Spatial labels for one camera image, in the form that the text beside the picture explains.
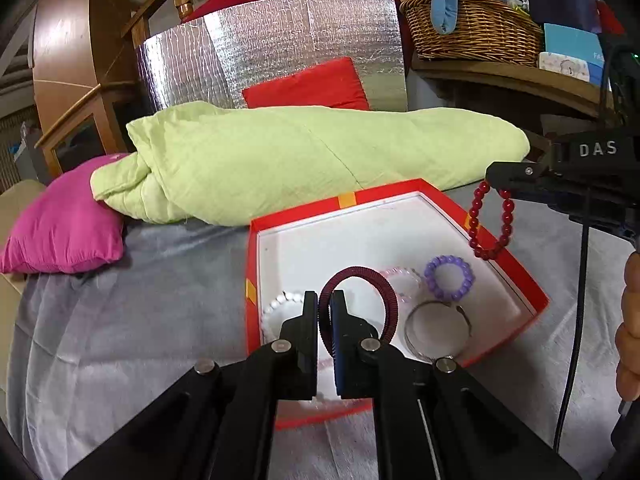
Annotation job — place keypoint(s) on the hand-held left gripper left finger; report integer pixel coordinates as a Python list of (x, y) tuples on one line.
[(312, 340)]

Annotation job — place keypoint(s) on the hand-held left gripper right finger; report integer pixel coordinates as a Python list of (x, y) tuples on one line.
[(340, 350)]

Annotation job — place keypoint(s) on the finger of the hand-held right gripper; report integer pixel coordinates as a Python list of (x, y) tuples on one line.
[(515, 177)]

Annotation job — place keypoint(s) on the silver metal bangle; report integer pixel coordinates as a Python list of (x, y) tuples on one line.
[(415, 320)]

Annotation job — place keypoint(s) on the red cardboard box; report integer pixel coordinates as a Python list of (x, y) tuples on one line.
[(320, 240)]

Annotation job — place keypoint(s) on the person's right hand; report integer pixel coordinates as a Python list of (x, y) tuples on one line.
[(630, 340)]

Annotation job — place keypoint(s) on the wooden shelf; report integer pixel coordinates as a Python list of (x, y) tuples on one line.
[(500, 80)]

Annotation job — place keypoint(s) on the blue cardboard box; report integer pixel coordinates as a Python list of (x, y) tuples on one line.
[(570, 47)]

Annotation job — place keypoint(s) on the wicker basket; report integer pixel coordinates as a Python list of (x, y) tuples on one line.
[(480, 30)]

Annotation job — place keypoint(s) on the grey bed sheet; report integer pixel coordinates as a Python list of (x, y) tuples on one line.
[(150, 335)]

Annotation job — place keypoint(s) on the light green blanket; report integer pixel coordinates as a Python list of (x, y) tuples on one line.
[(300, 160)]

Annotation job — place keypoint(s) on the red cushion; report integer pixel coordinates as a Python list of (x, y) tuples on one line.
[(310, 87)]

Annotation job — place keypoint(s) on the silver foil panel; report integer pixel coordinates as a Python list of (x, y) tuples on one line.
[(280, 40)]

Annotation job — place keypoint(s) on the magenta pillow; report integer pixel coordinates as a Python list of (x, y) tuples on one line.
[(65, 225)]

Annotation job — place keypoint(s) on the beige cushion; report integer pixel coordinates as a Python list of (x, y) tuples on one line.
[(15, 220)]

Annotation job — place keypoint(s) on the wooden bed frame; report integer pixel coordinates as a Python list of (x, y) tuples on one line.
[(75, 50)]

